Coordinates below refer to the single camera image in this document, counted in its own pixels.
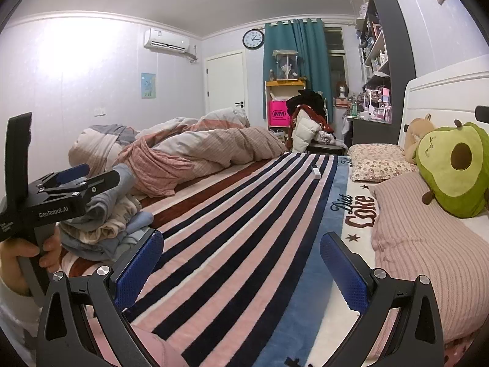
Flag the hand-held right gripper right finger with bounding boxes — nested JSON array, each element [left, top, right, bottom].
[[320, 231, 446, 367]]

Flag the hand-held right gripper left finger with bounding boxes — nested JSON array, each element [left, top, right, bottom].
[[36, 228, 165, 367]]

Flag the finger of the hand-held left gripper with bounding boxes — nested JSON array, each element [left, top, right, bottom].
[[28, 164, 90, 190], [36, 170, 121, 199]]

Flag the grey-blue pants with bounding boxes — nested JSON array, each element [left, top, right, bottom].
[[86, 164, 135, 224]]

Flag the person's left forearm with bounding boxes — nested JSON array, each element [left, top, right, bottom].
[[0, 275, 44, 367]]

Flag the person's left hand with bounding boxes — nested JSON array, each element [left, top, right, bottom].
[[0, 227, 64, 295]]

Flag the cream folded garment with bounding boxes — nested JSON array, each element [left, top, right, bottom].
[[57, 195, 143, 245]]

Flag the pink ribbed pillow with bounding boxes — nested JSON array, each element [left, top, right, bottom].
[[370, 172, 489, 356]]

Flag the striped pink navy blanket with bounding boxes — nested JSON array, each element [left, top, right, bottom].
[[57, 152, 386, 367]]

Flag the floral pillow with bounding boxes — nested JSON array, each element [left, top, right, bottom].
[[347, 143, 419, 182]]

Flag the pink and white duvet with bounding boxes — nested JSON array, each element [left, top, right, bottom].
[[69, 107, 287, 197]]

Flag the dark chair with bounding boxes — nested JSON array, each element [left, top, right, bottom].
[[307, 141, 346, 156]]

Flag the green avocado plush toy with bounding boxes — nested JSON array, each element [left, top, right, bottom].
[[416, 120, 489, 218]]

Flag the pink floral bedsheet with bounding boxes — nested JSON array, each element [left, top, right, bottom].
[[445, 336, 482, 367]]

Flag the dark grey desk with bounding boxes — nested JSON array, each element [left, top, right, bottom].
[[342, 117, 400, 148]]

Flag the white padded jacket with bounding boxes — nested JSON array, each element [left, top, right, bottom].
[[292, 109, 322, 154]]

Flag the brown plush toy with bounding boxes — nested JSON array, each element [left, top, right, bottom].
[[403, 113, 436, 163]]

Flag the white air conditioner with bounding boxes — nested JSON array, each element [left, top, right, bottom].
[[144, 28, 191, 53]]

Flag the white door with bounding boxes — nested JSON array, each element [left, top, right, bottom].
[[205, 51, 245, 117]]

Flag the bright pink bag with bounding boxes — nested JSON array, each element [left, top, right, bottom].
[[268, 99, 290, 128]]

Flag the pile of dark clothes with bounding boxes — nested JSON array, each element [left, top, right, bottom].
[[286, 89, 333, 142]]

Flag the yellow shelf unit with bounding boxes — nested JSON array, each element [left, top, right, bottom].
[[265, 80, 307, 131]]

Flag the window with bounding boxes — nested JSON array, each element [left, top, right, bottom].
[[324, 27, 346, 96]]

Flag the white bed headboard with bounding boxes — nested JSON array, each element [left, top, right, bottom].
[[397, 55, 489, 150]]

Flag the clear display case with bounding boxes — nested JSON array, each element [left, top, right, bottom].
[[272, 50, 300, 82]]

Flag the teal curtain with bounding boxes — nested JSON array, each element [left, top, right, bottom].
[[263, 19, 333, 131]]

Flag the dark grey bookshelf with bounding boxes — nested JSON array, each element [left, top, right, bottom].
[[349, 0, 417, 146]]

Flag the small wall poster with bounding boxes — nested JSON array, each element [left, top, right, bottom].
[[141, 72, 156, 99]]

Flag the round wall clock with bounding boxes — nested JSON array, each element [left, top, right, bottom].
[[242, 29, 265, 50]]

